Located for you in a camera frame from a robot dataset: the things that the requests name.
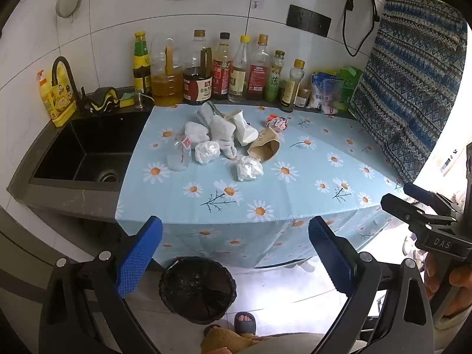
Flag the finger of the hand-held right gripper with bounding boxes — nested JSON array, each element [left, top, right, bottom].
[[403, 182, 464, 215], [381, 193, 458, 231]]

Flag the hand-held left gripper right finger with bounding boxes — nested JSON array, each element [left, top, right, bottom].
[[309, 215, 436, 354]]

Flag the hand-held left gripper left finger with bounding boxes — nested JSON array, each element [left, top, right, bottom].
[[39, 215, 163, 354]]

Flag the black woven trash bin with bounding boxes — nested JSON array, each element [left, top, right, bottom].
[[158, 256, 237, 326]]

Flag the white paper ball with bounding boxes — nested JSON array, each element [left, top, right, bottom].
[[235, 156, 265, 182], [194, 141, 221, 165]]

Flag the crushed white paper cup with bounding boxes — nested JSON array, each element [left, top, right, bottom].
[[225, 109, 259, 147]]

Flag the person's right hand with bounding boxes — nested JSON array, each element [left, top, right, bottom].
[[423, 253, 472, 319]]

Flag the floral blue tablecloth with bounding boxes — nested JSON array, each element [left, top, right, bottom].
[[115, 103, 406, 270]]

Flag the person's light shirt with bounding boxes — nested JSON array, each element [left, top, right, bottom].
[[225, 332, 325, 354]]

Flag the blue patterned cloth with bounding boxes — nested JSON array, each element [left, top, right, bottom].
[[348, 0, 469, 189]]

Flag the person's tan pants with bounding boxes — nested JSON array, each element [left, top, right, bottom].
[[200, 327, 259, 354]]

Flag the grey cabinet front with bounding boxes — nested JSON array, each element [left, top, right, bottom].
[[0, 206, 111, 303]]

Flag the black sink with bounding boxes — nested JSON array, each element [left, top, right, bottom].
[[29, 109, 153, 192]]

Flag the brown paper cup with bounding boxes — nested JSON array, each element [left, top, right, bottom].
[[246, 128, 281, 163]]

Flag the green bag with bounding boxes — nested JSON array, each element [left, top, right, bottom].
[[334, 65, 364, 113]]

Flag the rolled white sock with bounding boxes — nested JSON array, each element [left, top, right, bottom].
[[183, 121, 211, 150]]

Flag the white and blue bag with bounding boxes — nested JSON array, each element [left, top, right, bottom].
[[310, 72, 342, 114]]

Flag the colourful crumpled wrapper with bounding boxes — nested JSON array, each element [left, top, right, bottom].
[[265, 114, 292, 131]]

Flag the long white sock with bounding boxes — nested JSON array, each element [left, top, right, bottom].
[[196, 100, 240, 160]]

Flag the small jar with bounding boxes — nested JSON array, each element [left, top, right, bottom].
[[295, 86, 311, 108]]

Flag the black and yellow cloth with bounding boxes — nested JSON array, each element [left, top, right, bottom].
[[88, 86, 120, 112]]

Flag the small oil bottle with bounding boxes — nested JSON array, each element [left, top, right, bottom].
[[279, 59, 306, 113]]

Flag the clear cooking oil jug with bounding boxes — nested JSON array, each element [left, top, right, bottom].
[[149, 35, 184, 107]]

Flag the yellow dish soap bottle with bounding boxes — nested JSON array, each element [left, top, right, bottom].
[[37, 69, 78, 128]]

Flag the large dark vinegar bottle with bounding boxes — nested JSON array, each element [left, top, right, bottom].
[[182, 29, 214, 104]]

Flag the black faucet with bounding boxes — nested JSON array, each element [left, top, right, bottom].
[[51, 56, 98, 117]]

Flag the green label sauce bottle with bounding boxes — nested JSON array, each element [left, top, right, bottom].
[[133, 31, 153, 96]]

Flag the dark bottle red label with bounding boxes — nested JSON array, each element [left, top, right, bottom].
[[245, 34, 271, 101]]

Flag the black cap red label bottle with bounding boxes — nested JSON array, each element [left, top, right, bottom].
[[211, 32, 233, 100]]

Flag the clear bottle yellow cap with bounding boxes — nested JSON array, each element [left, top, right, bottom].
[[228, 35, 251, 103]]

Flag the black cable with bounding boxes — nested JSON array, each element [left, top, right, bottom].
[[342, 0, 380, 57]]

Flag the black wall socket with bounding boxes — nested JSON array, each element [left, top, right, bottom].
[[312, 11, 332, 37], [287, 4, 312, 32]]

